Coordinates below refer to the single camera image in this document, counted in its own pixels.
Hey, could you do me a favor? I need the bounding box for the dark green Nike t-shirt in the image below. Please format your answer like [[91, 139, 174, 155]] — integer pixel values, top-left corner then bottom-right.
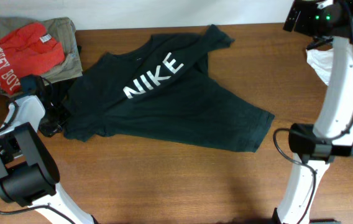
[[63, 25, 274, 152]]

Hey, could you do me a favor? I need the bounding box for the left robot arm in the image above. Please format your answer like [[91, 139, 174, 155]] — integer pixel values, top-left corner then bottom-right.
[[0, 75, 97, 223]]

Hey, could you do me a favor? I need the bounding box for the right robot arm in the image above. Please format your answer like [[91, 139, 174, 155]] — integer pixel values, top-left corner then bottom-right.
[[271, 1, 353, 224]]

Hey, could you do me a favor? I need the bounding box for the black folded garment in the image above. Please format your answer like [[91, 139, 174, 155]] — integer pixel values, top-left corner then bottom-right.
[[0, 45, 83, 106]]

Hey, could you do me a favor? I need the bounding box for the red folded printed shirt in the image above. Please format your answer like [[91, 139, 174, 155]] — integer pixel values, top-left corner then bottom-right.
[[0, 22, 65, 95]]

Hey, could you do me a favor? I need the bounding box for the olive folded garment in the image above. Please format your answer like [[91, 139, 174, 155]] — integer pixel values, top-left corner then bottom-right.
[[0, 17, 83, 86]]

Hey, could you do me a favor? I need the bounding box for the right black cable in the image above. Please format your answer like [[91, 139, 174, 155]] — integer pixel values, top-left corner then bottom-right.
[[272, 0, 353, 224]]

